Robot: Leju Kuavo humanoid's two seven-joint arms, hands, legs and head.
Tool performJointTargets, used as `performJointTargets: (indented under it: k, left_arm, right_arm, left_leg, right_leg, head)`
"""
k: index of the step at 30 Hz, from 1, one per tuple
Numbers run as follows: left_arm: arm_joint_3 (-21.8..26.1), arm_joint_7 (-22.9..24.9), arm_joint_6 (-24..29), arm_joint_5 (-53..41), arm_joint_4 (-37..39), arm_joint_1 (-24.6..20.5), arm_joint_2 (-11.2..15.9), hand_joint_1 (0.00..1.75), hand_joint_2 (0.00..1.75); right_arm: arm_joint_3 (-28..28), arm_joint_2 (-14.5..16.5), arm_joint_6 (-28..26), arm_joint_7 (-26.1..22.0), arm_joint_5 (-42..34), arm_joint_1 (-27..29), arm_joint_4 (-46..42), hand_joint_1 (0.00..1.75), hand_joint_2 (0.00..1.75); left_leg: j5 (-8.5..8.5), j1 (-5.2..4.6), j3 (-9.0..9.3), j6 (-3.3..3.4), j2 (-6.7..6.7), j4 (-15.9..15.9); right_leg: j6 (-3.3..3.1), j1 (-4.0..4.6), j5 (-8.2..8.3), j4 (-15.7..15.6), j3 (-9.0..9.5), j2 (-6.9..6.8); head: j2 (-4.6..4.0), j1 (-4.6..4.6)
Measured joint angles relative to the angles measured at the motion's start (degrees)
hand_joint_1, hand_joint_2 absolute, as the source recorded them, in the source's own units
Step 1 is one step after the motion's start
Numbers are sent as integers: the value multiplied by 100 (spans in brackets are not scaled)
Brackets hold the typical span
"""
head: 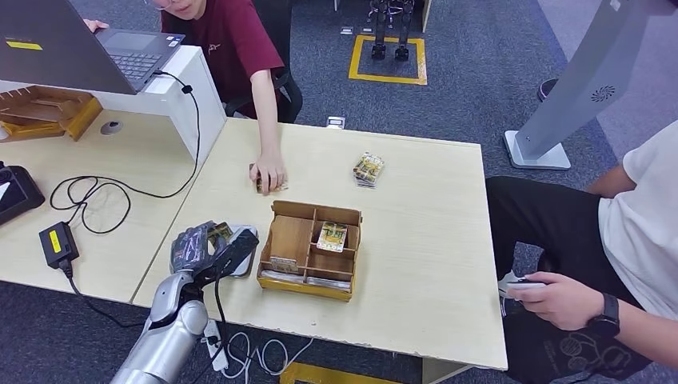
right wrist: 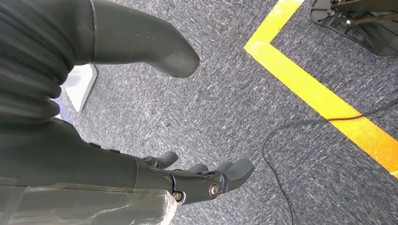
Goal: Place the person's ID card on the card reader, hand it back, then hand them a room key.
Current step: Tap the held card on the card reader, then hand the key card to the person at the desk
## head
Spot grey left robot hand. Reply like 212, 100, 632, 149
169, 221, 261, 287

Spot person's left hand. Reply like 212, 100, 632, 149
521, 271, 608, 332
249, 152, 289, 196

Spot dark patterned card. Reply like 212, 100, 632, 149
249, 162, 290, 194

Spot patterned ID card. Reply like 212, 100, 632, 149
208, 222, 234, 246

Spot person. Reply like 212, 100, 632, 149
142, 0, 287, 120
485, 118, 678, 384

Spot green patterned room key card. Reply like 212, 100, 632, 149
316, 221, 349, 254

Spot pale card stack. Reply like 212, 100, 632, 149
260, 269, 305, 283
305, 275, 353, 293

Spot black wristwatch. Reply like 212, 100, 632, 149
586, 293, 622, 338

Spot dark grey laptop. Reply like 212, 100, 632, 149
0, 0, 186, 97

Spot white shoe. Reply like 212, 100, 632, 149
497, 270, 525, 299

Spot wooden compartment box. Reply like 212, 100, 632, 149
257, 199, 364, 303

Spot black office chair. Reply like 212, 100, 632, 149
225, 0, 304, 124

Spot wooden desk organizer tray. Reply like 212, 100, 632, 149
0, 86, 104, 143

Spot stack of patterned cards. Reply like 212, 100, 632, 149
352, 152, 386, 189

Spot white power strip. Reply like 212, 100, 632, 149
202, 319, 229, 372

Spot white desk riser shelf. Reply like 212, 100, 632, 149
0, 45, 228, 168

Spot black power adapter yellow label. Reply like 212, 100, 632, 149
38, 221, 81, 270

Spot pale table leg panel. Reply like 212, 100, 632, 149
421, 358, 473, 384

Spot black humanoid robot legs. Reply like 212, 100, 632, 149
369, 0, 414, 61

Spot black terminal device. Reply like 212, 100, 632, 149
0, 161, 46, 227

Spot black shoe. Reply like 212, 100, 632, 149
537, 78, 560, 102

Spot grey kiosk stand white base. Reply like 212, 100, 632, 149
503, 0, 678, 170

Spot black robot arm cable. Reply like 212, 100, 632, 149
188, 260, 233, 384

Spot thin black laptop charger cable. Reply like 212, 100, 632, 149
49, 70, 202, 236

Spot thick black power cord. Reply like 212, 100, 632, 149
58, 258, 146, 330

